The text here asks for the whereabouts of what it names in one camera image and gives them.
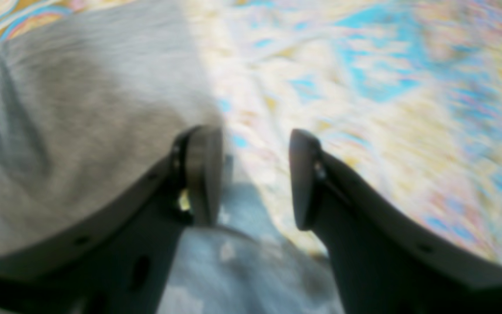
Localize patterned tile tablecloth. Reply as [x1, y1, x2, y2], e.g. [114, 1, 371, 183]
[0, 0, 502, 262]

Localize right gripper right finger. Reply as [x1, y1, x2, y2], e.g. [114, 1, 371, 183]
[288, 129, 502, 314]

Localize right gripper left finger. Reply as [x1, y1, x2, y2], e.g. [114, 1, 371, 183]
[0, 126, 224, 314]

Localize grey T-shirt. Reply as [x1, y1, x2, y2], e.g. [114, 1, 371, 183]
[0, 0, 343, 314]

